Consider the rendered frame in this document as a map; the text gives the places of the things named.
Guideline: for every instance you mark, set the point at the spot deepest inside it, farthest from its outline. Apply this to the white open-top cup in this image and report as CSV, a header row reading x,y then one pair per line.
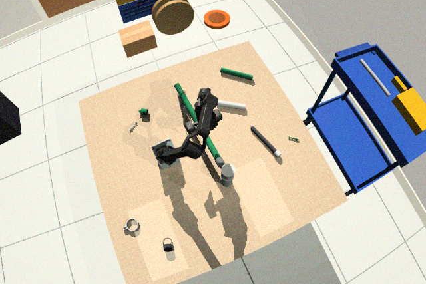
x,y
219,161

